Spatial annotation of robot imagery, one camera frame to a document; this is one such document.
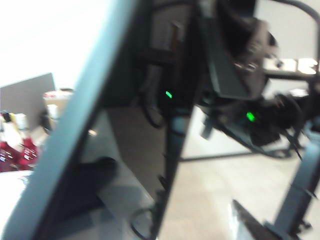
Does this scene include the grey desk partition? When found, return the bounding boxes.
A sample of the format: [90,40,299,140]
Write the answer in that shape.
[0,72,56,132]

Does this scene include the red snack packages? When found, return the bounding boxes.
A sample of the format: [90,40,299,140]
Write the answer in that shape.
[0,134,42,173]

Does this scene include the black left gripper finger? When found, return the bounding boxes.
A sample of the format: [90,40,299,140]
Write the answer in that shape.
[233,199,278,240]

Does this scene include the grey robot stand frame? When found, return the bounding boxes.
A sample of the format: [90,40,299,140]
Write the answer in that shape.
[262,119,320,240]

